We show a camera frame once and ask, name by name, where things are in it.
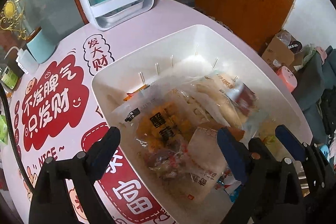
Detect orange crab roe snack bag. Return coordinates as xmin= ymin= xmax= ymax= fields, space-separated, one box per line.
xmin=110 ymin=89 xmax=213 ymax=154

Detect green label glass bottle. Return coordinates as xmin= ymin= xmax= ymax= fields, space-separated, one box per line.
xmin=1 ymin=67 xmax=19 ymax=90

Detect green tissue pack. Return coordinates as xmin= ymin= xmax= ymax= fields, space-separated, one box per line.
xmin=0 ymin=115 xmax=8 ymax=145

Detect white plastic bin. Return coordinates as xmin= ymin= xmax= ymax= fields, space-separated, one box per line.
xmin=91 ymin=24 xmax=314 ymax=224

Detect blue snack packet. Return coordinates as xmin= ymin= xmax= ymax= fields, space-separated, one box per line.
xmin=217 ymin=169 xmax=243 ymax=203

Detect white squeeze bottle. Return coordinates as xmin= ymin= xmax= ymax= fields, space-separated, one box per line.
xmin=5 ymin=46 xmax=39 ymax=75

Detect pink plastic stool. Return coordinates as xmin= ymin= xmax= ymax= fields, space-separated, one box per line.
xmin=276 ymin=66 xmax=297 ymax=93

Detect white pastry packet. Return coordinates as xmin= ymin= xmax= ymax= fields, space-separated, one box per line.
xmin=171 ymin=123 xmax=227 ymax=203

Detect dark red snack packet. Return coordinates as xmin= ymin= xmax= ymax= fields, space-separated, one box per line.
xmin=228 ymin=82 xmax=257 ymax=116

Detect clear pack brown snack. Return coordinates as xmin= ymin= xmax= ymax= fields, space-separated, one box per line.
xmin=136 ymin=134 xmax=202 ymax=181

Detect light blue canister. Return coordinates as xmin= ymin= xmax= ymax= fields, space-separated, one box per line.
xmin=26 ymin=27 xmax=56 ymax=64

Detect teal sofa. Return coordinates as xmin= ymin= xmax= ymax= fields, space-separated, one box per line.
xmin=292 ymin=46 xmax=335 ymax=144

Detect cardboard box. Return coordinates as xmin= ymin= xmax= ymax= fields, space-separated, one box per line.
xmin=261 ymin=30 xmax=305 ymax=72

